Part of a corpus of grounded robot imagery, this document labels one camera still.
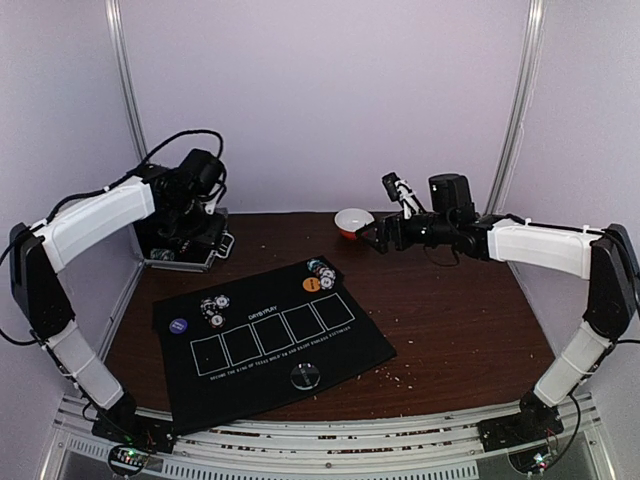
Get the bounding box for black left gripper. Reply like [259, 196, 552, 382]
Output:
[166, 193, 227, 250]

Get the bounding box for poker chip row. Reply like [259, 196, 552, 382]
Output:
[149, 248, 175, 262]

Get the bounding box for poker chip pile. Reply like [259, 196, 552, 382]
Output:
[200, 295, 230, 328]
[306, 258, 337, 290]

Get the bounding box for orange big blind button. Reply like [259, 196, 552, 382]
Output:
[302, 277, 322, 293]

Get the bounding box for purple small blind button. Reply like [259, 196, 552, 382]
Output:
[169, 318, 189, 335]

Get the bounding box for black dealer button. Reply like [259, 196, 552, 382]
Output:
[290, 362, 321, 391]

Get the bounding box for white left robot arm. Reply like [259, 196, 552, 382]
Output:
[8, 168, 225, 444]

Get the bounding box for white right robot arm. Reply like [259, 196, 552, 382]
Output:
[356, 211, 639, 442]

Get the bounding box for aluminium poker chip case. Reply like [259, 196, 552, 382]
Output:
[130, 208, 235, 272]

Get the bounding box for white and red bowl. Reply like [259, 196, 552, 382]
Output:
[334, 208, 374, 240]

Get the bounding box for black poker play mat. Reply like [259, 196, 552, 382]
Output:
[152, 256, 396, 435]

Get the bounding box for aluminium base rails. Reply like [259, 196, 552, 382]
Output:
[39, 392, 609, 480]

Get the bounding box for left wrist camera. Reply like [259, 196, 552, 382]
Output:
[179, 149, 226, 195]

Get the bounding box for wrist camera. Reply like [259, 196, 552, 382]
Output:
[179, 149, 226, 195]
[428, 173, 475, 217]

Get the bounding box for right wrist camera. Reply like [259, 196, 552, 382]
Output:
[428, 173, 475, 217]

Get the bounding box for right aluminium frame post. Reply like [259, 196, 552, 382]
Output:
[485, 0, 546, 214]

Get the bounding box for aluminium frame post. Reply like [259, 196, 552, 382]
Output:
[485, 0, 546, 214]
[104, 0, 147, 161]

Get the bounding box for left aluminium frame post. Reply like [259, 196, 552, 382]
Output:
[104, 0, 147, 161]

